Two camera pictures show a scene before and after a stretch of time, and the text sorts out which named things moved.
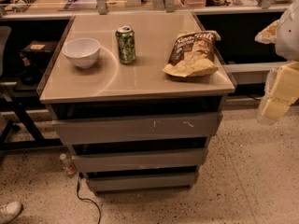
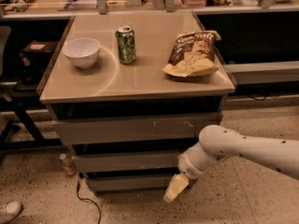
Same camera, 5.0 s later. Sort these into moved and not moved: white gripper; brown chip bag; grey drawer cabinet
Moved: white gripper
Not moved: brown chip bag; grey drawer cabinet
